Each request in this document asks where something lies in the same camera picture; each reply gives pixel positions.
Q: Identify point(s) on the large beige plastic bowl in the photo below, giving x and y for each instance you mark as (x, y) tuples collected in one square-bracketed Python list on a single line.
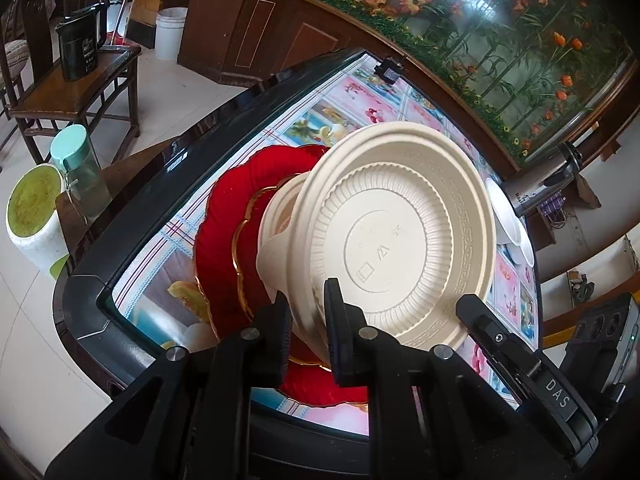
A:
[(280, 240)]

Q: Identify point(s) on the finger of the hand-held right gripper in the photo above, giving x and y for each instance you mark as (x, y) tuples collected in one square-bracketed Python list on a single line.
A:
[(530, 375)]

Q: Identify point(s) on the white plastic bucket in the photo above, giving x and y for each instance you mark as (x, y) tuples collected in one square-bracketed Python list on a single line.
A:
[(170, 35)]

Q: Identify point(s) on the floral glass panel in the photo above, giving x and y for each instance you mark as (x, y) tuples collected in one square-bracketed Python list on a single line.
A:
[(500, 35)]

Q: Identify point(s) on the wooden armchair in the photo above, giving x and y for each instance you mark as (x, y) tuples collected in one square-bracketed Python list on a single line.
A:
[(12, 57)]

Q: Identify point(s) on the wooden side table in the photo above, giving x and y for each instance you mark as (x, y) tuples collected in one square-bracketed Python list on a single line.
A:
[(75, 95)]

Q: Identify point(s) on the purple bottles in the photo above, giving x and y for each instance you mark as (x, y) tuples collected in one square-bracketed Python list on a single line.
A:
[(552, 207)]

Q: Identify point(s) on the stainless steel thermos jug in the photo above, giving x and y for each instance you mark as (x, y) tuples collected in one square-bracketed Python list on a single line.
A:
[(540, 182)]

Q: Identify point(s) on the white foam tub green top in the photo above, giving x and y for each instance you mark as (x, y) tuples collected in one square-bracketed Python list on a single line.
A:
[(35, 210)]

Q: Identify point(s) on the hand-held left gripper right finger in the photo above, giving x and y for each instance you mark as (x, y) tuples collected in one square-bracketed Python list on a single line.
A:
[(334, 332)]

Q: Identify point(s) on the black electric kettle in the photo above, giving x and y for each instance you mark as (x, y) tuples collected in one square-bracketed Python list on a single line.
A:
[(77, 47)]

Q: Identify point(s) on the small black device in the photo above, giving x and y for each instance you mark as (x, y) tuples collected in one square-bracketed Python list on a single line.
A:
[(389, 70)]

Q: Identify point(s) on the wooden cabinet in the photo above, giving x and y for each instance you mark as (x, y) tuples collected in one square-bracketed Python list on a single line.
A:
[(260, 35)]

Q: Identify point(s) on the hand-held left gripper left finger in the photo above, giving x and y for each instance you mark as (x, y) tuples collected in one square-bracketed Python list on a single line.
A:
[(280, 345)]

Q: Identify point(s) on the large red glass plate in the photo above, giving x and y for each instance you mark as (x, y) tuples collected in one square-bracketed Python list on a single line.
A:
[(215, 240)]

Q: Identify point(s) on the dark brown stool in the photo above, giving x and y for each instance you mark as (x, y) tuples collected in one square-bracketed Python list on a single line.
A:
[(135, 180)]

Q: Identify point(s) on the small white foam bowl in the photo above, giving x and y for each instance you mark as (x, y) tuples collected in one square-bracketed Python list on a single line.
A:
[(524, 252)]

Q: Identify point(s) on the small beige plastic bowl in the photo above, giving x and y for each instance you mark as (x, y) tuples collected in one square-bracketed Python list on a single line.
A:
[(400, 230)]

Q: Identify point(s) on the large white foam bowl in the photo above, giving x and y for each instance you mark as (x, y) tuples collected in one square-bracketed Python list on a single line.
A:
[(502, 210)]

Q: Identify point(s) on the black framed table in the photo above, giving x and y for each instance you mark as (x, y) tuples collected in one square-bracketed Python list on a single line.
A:
[(90, 310)]

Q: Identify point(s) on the teal lid glass bottle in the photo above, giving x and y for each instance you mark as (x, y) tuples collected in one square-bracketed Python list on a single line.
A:
[(82, 175)]

